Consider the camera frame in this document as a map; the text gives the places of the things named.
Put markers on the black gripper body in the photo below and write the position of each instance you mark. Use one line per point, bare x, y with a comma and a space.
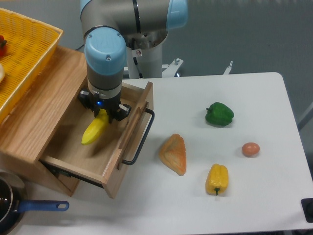
93, 101

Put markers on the yellow banana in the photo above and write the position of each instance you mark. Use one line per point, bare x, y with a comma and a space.
95, 128

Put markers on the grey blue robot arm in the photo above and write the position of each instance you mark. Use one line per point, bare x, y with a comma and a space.
124, 34

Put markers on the open wooden top drawer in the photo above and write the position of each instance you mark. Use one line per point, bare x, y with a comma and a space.
99, 163

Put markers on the wooden drawer cabinet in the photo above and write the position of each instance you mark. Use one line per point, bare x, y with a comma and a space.
27, 131

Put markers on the orange bread wedge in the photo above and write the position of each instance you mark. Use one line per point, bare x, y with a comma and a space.
173, 154

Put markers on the yellow plastic basket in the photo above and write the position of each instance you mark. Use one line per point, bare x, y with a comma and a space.
30, 46

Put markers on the white round vegetable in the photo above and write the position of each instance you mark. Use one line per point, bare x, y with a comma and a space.
2, 72

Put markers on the red tomato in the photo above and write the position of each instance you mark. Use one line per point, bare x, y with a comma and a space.
3, 46

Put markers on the green bell pepper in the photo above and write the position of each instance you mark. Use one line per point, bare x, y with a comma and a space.
219, 114

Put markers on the yellow bell pepper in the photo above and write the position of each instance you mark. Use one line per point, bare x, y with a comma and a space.
217, 180

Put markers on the brown egg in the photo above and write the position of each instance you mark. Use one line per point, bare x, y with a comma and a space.
250, 149

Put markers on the black corner device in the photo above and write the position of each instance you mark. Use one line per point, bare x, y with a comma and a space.
307, 206

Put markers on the black drawer handle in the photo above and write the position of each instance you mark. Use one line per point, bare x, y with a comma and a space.
143, 139

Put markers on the white metal table bracket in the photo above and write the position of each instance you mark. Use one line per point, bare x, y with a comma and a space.
172, 70

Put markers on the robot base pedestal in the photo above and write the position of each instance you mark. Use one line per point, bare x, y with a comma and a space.
144, 54

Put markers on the blue handled pan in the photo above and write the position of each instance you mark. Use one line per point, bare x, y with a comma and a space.
14, 202

